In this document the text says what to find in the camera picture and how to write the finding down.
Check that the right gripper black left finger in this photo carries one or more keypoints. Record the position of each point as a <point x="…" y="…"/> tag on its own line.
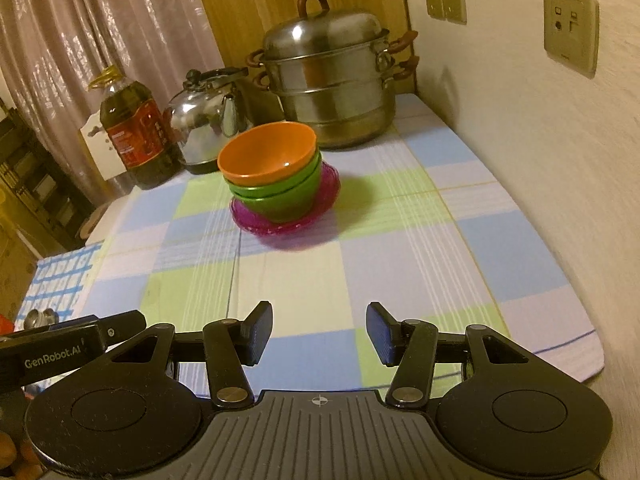
<point x="231" y="344"/>

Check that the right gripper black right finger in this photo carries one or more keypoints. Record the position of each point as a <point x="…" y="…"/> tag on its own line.
<point x="410" y="346"/>

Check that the large green plastic bowl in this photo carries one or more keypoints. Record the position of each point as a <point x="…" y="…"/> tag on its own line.
<point x="289" y="205"/>

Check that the small green plastic bowl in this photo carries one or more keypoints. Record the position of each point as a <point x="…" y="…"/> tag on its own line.
<point x="260" y="191"/>

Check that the large pink glass dish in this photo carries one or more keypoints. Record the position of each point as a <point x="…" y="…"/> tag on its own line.
<point x="247" y="220"/>

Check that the orange plastic bowl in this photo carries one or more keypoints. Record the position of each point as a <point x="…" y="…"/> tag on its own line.
<point x="268" y="153"/>

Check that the left hand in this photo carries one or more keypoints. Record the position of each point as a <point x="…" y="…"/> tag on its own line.
<point x="18" y="460"/>

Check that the small metal knob object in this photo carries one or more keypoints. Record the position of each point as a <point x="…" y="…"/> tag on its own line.
<point x="40" y="318"/>

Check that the blue checked cloth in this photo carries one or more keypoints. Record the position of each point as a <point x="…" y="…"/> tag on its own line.
<point x="60" y="283"/>

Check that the plaid tablecloth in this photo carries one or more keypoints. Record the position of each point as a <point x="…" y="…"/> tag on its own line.
<point x="420" y="226"/>

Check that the dark shelf rack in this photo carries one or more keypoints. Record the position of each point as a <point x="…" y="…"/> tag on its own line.
<point x="36" y="180"/>

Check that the white wooden chair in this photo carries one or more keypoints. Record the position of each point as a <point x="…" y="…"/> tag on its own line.
<point x="101" y="148"/>

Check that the stainless steel kettle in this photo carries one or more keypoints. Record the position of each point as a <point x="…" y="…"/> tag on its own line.
<point x="205" y="115"/>

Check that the cooking oil bottle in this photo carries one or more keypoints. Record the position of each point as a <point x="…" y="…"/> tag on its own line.
<point x="136" y="127"/>

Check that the stainless steel steamer pot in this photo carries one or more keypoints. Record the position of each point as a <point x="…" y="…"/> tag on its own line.
<point x="334" y="71"/>

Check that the pink curtain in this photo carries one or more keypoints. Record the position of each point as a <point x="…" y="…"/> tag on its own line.
<point x="52" y="49"/>

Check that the single wall socket plate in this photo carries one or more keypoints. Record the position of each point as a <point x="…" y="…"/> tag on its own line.
<point x="571" y="33"/>

